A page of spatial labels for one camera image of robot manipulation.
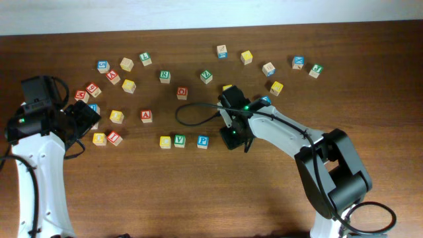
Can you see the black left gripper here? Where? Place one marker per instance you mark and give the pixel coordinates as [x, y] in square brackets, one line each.
[85, 116]

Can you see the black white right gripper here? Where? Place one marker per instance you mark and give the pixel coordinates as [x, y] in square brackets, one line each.
[232, 140]

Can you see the blue P letter block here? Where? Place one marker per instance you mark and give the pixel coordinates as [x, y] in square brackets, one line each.
[203, 142]

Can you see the green V letter block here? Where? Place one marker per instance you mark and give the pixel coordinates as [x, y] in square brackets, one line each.
[179, 141]

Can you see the yellow C letter block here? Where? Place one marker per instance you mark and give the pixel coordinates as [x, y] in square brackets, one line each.
[165, 142]

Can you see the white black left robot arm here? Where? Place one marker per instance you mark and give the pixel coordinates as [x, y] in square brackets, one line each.
[43, 207]

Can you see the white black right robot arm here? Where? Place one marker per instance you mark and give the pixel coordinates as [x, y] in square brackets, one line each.
[333, 176]

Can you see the blue H block lower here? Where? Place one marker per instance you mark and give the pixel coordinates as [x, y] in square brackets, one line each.
[95, 126]

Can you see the blue h block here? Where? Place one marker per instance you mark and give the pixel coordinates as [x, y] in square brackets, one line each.
[95, 126]
[95, 107]

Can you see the blue H block upper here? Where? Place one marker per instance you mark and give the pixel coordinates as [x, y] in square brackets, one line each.
[95, 107]

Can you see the yellow S letter block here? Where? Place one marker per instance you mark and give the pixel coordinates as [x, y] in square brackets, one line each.
[225, 87]

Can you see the red M letter block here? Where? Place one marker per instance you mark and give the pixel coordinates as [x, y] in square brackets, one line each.
[81, 95]

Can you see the yellow O block lower left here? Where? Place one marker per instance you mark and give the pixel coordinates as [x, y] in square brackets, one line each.
[99, 139]

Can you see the yellow o block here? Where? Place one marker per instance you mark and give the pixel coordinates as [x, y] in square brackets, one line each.
[116, 117]
[99, 139]

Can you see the red 6 number block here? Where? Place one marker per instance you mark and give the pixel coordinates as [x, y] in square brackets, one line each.
[93, 90]

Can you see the yellow O block middle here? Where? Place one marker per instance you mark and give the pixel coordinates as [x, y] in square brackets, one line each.
[116, 117]

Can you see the blue E letter block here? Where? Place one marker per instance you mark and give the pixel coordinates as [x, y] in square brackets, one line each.
[267, 99]

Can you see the green Z letter block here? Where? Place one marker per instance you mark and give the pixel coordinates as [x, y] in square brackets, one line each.
[206, 76]

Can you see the red I letter block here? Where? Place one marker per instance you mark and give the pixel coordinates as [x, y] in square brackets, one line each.
[114, 138]

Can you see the yellow block top right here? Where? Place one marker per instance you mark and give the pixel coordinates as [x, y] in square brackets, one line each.
[246, 57]

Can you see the red A block upper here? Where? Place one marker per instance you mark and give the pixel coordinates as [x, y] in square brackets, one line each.
[113, 77]

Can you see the red a block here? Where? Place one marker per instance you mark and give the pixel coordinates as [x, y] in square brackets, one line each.
[146, 116]
[113, 77]

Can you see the wooden block blue edge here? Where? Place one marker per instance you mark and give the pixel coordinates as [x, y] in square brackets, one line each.
[268, 69]

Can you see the wooden block blue side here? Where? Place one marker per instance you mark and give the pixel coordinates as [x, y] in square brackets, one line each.
[222, 51]

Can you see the red O letter block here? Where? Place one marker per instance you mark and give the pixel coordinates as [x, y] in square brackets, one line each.
[182, 93]

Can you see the blue S letter block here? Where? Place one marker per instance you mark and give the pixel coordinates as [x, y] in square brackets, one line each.
[103, 66]

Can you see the yellow G letter block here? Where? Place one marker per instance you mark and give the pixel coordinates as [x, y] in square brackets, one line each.
[129, 86]

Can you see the red A block lower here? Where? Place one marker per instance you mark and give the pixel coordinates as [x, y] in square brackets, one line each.
[146, 116]

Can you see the plain wooden block yellow edge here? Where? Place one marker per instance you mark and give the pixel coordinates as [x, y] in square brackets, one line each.
[127, 64]

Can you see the green R block upper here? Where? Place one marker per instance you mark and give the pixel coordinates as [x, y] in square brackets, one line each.
[165, 76]

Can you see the blue X letter block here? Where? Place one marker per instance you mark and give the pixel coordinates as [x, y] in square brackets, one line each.
[298, 62]

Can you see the green L letter block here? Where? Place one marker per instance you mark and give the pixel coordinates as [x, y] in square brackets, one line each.
[145, 59]

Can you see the green J letter block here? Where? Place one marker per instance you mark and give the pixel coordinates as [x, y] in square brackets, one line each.
[316, 70]

